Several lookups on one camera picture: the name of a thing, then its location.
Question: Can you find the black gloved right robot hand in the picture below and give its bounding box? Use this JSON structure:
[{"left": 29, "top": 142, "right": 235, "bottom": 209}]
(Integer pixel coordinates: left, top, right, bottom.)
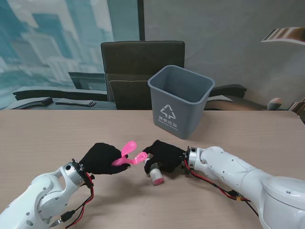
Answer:
[{"left": 142, "top": 140, "right": 188, "bottom": 176}]

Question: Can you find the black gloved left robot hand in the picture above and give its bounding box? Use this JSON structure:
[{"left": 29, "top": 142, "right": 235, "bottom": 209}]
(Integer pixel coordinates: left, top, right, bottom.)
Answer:
[{"left": 79, "top": 142, "right": 131, "bottom": 176}]

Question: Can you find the white lint roll refill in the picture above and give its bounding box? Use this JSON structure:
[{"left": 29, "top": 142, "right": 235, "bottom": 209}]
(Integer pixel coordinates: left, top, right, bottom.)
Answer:
[{"left": 145, "top": 154, "right": 165, "bottom": 186}]

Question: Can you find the pink lint roller handle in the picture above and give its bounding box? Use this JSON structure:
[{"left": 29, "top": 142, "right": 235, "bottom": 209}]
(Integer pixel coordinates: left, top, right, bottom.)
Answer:
[{"left": 111, "top": 140, "right": 148, "bottom": 167}]

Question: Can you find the grey plastic waste bin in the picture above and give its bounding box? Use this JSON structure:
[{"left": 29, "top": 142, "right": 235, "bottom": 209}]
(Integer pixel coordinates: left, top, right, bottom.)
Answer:
[{"left": 147, "top": 64, "right": 216, "bottom": 140}]

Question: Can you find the black armrest chair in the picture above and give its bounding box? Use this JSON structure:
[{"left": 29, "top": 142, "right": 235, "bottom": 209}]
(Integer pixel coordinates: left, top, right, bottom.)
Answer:
[{"left": 206, "top": 83, "right": 270, "bottom": 111}]

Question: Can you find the dark brown office chair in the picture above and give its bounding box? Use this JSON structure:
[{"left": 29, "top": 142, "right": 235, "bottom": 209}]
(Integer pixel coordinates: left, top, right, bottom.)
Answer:
[{"left": 100, "top": 41, "right": 186, "bottom": 111}]

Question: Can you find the red and black cable bundle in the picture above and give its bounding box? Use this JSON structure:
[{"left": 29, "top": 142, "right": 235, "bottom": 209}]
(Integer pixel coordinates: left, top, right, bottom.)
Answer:
[
  {"left": 50, "top": 173, "right": 95, "bottom": 227},
  {"left": 183, "top": 159, "right": 260, "bottom": 218}
]

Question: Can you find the flat black strap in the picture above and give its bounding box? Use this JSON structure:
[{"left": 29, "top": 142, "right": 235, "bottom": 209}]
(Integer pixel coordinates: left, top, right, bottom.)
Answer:
[{"left": 55, "top": 100, "right": 97, "bottom": 107}]

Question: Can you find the black strap buckle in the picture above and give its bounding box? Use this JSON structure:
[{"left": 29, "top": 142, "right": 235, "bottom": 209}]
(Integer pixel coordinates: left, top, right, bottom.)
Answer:
[{"left": 35, "top": 96, "right": 53, "bottom": 106}]

